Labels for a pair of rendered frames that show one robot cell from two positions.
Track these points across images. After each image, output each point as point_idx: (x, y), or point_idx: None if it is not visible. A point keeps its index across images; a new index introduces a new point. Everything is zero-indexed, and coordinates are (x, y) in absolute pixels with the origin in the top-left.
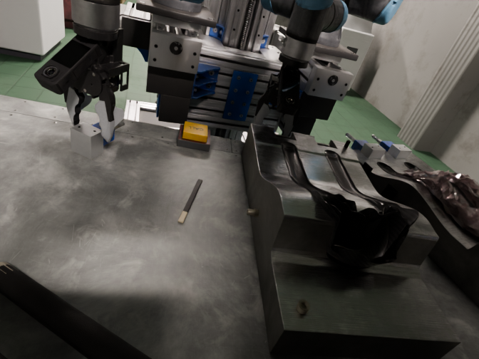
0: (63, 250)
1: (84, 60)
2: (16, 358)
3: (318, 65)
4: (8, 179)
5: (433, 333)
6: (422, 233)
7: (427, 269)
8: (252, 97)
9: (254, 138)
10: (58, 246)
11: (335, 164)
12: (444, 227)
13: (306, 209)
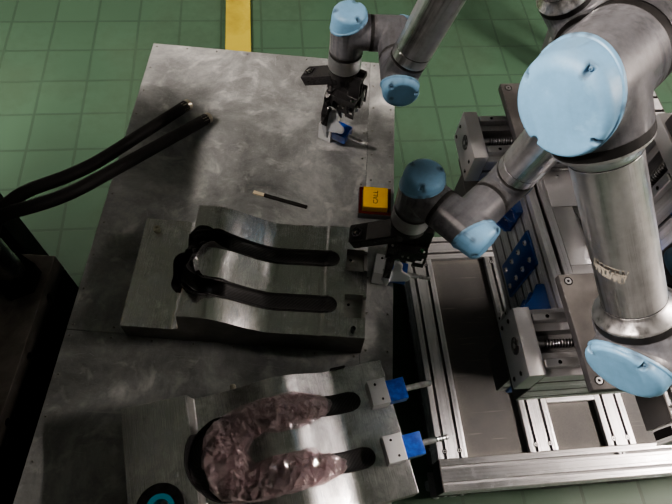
0: (227, 138)
1: (321, 78)
2: None
3: (524, 312)
4: (285, 104)
5: (128, 307)
6: (180, 302)
7: (204, 389)
8: (525, 281)
9: (334, 226)
10: (230, 136)
11: (313, 305)
12: (222, 392)
13: (204, 220)
